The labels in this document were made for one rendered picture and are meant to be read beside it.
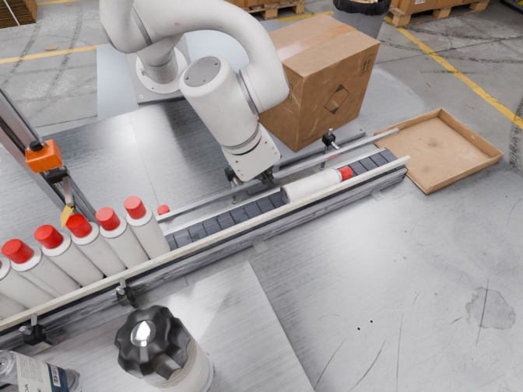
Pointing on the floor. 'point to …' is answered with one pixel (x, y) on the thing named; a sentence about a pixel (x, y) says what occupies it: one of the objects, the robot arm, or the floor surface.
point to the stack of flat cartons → (17, 12)
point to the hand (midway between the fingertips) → (266, 177)
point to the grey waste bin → (361, 22)
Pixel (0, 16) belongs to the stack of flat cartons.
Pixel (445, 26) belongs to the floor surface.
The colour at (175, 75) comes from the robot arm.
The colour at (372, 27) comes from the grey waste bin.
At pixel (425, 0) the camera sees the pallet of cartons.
